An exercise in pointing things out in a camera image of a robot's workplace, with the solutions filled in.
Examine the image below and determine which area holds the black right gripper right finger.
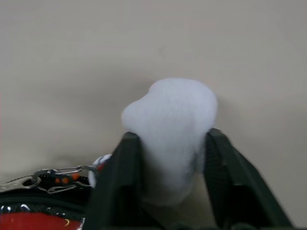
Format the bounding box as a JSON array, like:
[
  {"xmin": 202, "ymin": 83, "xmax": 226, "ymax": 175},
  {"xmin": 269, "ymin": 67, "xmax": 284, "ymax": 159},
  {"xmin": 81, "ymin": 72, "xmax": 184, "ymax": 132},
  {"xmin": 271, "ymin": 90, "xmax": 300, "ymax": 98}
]
[{"xmin": 201, "ymin": 127, "xmax": 293, "ymax": 228}]

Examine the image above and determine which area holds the white fluffy pompom pull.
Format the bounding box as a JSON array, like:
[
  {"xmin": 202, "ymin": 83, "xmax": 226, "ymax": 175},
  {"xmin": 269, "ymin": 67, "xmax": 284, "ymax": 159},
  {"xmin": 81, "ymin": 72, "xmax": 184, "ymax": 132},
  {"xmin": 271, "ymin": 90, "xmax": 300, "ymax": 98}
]
[{"xmin": 87, "ymin": 77, "xmax": 219, "ymax": 207}]

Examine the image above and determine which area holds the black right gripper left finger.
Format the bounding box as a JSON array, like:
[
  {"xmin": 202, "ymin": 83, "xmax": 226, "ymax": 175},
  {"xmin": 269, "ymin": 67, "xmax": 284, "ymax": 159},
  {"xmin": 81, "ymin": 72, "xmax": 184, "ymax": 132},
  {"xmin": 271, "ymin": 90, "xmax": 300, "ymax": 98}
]
[{"xmin": 86, "ymin": 131, "xmax": 157, "ymax": 228}]

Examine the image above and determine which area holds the silver zipper pull tab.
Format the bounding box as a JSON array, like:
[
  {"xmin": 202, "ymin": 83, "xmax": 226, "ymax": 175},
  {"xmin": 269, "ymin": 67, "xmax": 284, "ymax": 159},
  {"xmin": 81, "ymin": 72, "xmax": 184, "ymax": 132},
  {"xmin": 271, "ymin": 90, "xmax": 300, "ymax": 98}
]
[{"xmin": 0, "ymin": 175, "xmax": 42, "ymax": 193}]

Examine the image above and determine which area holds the black red paddle case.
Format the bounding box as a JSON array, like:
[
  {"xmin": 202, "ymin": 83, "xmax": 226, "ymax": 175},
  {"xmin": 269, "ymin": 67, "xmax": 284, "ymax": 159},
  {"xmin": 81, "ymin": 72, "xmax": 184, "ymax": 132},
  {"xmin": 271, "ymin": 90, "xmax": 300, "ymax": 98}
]
[{"xmin": 0, "ymin": 176, "xmax": 96, "ymax": 230}]

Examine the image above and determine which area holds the silver metal clasp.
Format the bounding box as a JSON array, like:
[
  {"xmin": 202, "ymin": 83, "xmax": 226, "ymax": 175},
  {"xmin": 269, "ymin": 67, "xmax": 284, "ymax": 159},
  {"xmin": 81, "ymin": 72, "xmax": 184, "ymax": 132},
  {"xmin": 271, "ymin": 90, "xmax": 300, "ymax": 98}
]
[{"xmin": 31, "ymin": 164, "xmax": 98, "ymax": 195}]

